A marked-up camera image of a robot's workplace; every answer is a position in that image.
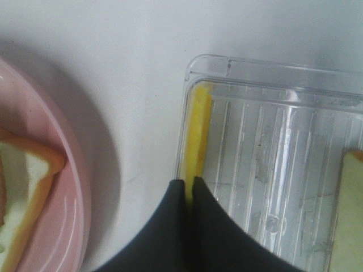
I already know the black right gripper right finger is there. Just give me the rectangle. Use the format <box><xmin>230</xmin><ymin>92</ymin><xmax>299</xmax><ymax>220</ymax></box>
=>
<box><xmin>192</xmin><ymin>177</ymin><xmax>300</xmax><ymax>271</ymax></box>

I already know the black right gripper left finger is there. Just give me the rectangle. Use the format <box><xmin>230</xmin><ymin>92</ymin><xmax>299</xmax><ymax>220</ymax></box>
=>
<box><xmin>97</xmin><ymin>180</ymin><xmax>187</xmax><ymax>271</ymax></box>

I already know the yellow cheese slice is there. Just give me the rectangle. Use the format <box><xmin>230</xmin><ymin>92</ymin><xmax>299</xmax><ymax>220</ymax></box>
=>
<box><xmin>180</xmin><ymin>86</ymin><xmax>213</xmax><ymax>272</ymax></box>

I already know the bread slice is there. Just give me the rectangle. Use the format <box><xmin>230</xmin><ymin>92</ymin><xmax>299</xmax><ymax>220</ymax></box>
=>
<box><xmin>329</xmin><ymin>150</ymin><xmax>362</xmax><ymax>271</ymax></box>
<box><xmin>1</xmin><ymin>128</ymin><xmax>65</xmax><ymax>271</ymax></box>

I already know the pink round plate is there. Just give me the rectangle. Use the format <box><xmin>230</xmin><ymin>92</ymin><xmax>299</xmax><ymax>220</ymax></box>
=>
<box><xmin>1</xmin><ymin>59</ymin><xmax>91</xmax><ymax>271</ymax></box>

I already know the clear right plastic tray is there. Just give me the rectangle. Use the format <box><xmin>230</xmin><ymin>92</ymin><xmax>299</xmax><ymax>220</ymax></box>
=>
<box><xmin>175</xmin><ymin>54</ymin><xmax>362</xmax><ymax>271</ymax></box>

